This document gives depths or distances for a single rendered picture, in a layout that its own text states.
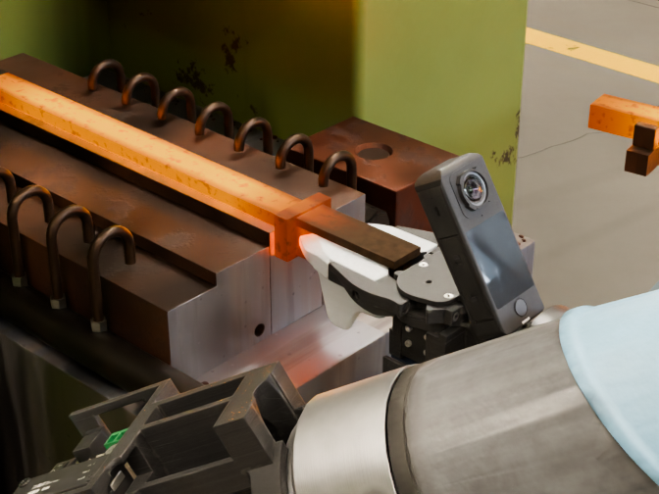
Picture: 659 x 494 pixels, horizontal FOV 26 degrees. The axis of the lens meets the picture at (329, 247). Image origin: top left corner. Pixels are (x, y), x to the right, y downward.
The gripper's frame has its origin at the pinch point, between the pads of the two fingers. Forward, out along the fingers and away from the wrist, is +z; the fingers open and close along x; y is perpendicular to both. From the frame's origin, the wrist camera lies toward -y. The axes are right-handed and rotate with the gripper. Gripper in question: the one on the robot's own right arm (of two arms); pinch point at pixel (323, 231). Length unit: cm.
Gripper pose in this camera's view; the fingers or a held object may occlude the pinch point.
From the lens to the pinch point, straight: 100.2
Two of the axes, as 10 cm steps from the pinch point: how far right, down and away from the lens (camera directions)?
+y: 0.0, 8.7, 4.9
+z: -7.4, -3.3, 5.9
